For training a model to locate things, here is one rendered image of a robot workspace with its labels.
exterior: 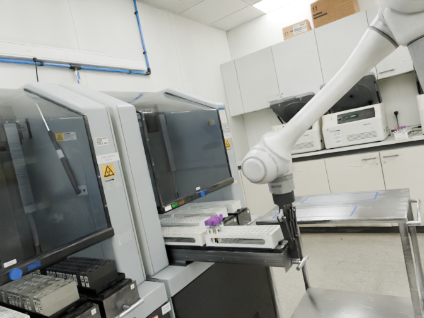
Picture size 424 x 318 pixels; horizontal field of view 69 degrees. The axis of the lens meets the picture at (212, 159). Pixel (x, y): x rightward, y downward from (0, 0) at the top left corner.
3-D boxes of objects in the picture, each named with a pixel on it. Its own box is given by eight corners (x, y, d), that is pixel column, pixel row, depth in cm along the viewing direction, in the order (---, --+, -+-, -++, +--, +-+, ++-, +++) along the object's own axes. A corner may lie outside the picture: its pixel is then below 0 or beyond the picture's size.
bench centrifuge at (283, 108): (272, 158, 356) (262, 103, 352) (292, 150, 405) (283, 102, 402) (320, 151, 322) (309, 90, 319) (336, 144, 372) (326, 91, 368)
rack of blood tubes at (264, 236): (206, 249, 124) (203, 234, 124) (219, 240, 132) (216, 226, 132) (274, 252, 107) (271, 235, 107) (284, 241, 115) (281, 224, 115)
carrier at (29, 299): (65, 294, 103) (61, 277, 103) (69, 295, 102) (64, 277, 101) (29, 314, 94) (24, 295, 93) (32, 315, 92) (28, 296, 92)
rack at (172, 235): (151, 247, 142) (149, 234, 142) (166, 238, 151) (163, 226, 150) (202, 248, 125) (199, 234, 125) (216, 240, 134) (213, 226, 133)
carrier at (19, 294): (55, 292, 107) (51, 276, 107) (58, 293, 106) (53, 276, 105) (19, 311, 97) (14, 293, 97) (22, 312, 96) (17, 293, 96)
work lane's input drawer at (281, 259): (146, 262, 143) (142, 243, 143) (166, 250, 155) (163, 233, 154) (298, 275, 101) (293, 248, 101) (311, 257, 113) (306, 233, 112)
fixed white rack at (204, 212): (175, 225, 174) (173, 214, 174) (187, 219, 182) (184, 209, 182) (219, 224, 157) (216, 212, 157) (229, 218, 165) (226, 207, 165)
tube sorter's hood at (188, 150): (93, 217, 161) (65, 96, 157) (170, 189, 210) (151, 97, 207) (164, 214, 131) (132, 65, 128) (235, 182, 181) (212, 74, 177)
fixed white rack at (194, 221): (156, 235, 162) (154, 223, 161) (169, 228, 170) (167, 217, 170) (201, 235, 145) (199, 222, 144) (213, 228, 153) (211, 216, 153)
